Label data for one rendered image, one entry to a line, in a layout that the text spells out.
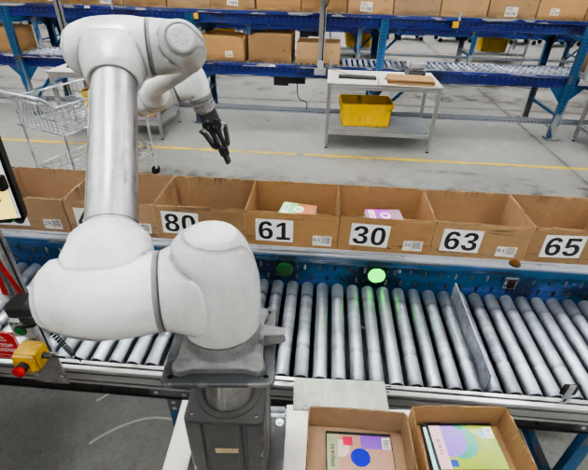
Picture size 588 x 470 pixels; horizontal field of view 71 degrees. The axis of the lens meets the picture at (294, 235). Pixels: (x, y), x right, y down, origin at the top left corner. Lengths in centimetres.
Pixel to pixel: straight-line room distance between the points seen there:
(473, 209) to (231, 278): 156
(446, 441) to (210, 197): 142
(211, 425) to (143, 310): 36
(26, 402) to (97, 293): 192
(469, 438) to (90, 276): 109
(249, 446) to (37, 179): 176
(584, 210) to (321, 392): 150
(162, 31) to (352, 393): 116
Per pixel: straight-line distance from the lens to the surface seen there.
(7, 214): 147
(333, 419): 132
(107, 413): 243
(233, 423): 99
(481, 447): 139
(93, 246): 79
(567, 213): 229
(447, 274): 188
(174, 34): 106
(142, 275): 75
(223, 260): 71
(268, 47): 584
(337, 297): 174
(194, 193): 207
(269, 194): 198
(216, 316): 75
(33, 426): 254
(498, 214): 216
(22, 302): 140
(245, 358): 84
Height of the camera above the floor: 191
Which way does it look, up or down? 34 degrees down
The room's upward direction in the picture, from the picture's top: 2 degrees clockwise
